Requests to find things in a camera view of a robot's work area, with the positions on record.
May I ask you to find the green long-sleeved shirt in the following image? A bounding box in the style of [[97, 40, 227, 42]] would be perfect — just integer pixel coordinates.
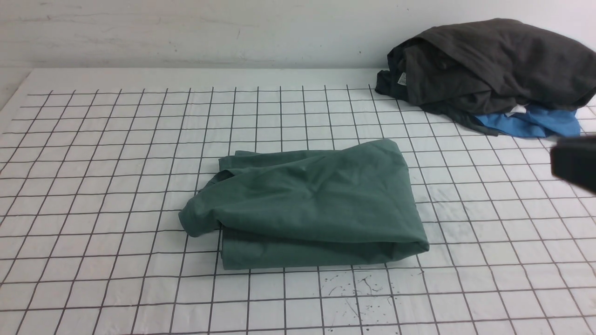
[[178, 139, 430, 270]]

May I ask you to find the white grid-pattern table cloth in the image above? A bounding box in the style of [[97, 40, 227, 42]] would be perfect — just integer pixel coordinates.
[[1, 79, 595, 335]]

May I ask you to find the blue crumpled garment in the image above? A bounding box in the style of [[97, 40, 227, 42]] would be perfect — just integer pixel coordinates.
[[474, 104, 581, 138]]

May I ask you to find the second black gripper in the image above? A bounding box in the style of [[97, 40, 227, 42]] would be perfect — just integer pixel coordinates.
[[550, 135, 596, 195]]

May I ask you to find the dark grey crumpled garment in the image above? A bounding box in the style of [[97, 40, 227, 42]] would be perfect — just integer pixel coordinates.
[[375, 18, 596, 135]]

